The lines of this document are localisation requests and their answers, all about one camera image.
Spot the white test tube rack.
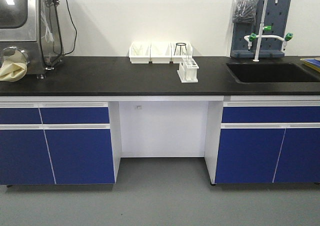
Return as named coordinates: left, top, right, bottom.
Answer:
left=177, top=58, right=199, bottom=83

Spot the grey pegboard drying rack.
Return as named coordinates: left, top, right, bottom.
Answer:
left=230, top=0, right=293, bottom=59

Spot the middle white storage bin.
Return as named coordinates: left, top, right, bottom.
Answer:
left=150, top=41, right=172, bottom=64

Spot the white storage bin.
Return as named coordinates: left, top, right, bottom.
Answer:
left=150, top=41, right=172, bottom=64
left=170, top=42, right=193, bottom=64
left=129, top=41, right=151, bottom=64

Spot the left white storage bin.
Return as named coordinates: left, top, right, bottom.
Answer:
left=129, top=41, right=151, bottom=64

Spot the right white storage bin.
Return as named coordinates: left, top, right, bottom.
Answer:
left=170, top=42, right=193, bottom=64

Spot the black metal tripod stand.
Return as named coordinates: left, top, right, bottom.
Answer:
left=173, top=42, right=188, bottom=56

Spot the black lab sink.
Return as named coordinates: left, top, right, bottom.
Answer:
left=227, top=62, right=320, bottom=83

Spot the right blue cabinet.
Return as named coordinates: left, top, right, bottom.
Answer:
left=204, top=100, right=320, bottom=185

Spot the blue cabinet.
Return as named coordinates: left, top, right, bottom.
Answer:
left=0, top=102, right=122, bottom=186
left=204, top=100, right=320, bottom=185

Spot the white lab faucet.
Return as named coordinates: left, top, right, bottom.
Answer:
left=244, top=0, right=293, bottom=62

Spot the left blue cabinet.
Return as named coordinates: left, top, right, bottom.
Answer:
left=0, top=102, right=122, bottom=186

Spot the plastic bag of black pegs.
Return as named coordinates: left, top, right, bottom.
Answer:
left=232, top=0, right=259, bottom=25

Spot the cream rubber glove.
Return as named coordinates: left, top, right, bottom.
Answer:
left=0, top=62, right=27, bottom=83

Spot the stainless steel glove box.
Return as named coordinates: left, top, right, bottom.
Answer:
left=0, top=0, right=65, bottom=79

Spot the blue yellow tray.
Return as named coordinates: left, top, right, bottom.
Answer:
left=300, top=57, right=320, bottom=72

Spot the black power cable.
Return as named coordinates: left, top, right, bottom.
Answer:
left=39, top=0, right=78, bottom=67

